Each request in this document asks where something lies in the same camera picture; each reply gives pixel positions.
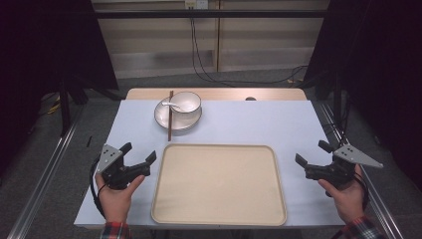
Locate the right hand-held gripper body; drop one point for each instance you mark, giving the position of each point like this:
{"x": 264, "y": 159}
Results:
{"x": 338, "y": 172}

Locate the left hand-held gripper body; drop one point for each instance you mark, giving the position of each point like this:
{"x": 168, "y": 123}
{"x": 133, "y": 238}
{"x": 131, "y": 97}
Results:
{"x": 114, "y": 172}

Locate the person's right hand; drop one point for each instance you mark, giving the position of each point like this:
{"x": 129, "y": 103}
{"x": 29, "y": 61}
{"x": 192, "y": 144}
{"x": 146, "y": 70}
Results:
{"x": 348, "y": 199}

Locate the person's left hand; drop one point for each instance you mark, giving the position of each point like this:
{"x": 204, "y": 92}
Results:
{"x": 114, "y": 204}

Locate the brown wooden chopsticks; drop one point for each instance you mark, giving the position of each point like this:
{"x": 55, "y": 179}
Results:
{"x": 170, "y": 127}

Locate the white round plate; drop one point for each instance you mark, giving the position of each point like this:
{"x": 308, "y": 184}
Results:
{"x": 162, "y": 118}

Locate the black metal stand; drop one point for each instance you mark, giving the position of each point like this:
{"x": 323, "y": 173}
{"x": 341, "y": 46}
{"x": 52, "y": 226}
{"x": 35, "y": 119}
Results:
{"x": 337, "y": 106}
{"x": 65, "y": 109}

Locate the white ceramic spoon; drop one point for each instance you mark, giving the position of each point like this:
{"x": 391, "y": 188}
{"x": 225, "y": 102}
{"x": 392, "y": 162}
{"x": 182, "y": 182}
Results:
{"x": 170, "y": 105}

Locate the pale table cover sheet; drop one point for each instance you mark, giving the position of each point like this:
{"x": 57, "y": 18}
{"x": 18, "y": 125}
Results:
{"x": 252, "y": 122}

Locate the white bowl with dark rim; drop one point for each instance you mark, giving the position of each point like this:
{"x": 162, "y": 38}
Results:
{"x": 187, "y": 103}

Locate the beige rectangular tray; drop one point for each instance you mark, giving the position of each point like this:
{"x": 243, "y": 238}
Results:
{"x": 219, "y": 186}

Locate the dark round table grommet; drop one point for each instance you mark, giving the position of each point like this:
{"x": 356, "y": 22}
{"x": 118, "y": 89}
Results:
{"x": 250, "y": 98}

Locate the black curtain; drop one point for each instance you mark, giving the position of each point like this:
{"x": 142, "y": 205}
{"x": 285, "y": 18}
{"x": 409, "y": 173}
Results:
{"x": 43, "y": 49}
{"x": 381, "y": 66}

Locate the black horizontal bar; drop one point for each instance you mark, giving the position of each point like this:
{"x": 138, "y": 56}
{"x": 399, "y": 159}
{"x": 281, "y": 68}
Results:
{"x": 212, "y": 14}

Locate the metal floor rail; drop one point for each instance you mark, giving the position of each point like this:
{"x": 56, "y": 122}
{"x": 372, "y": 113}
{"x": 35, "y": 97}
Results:
{"x": 375, "y": 199}
{"x": 43, "y": 172}

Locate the white wall socket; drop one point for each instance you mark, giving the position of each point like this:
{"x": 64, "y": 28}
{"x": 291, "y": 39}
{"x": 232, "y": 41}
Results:
{"x": 196, "y": 4}

